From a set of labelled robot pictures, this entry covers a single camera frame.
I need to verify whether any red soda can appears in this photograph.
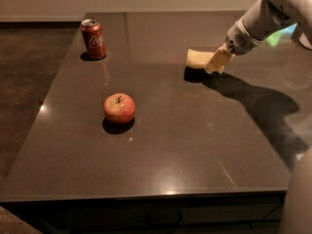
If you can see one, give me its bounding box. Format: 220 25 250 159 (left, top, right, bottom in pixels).
80 19 106 59

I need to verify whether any yellow sponge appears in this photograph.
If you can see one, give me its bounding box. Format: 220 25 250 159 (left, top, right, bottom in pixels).
186 49 224 74

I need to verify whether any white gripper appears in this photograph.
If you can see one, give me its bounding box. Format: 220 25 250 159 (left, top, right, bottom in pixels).
205 17 263 73

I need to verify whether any red apple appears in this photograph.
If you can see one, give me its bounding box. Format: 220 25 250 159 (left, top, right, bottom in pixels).
102 93 136 125

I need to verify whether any snack bag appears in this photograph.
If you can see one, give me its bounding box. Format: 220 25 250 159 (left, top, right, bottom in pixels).
264 23 297 48

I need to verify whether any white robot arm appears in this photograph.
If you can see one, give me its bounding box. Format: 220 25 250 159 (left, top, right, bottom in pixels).
205 0 312 234

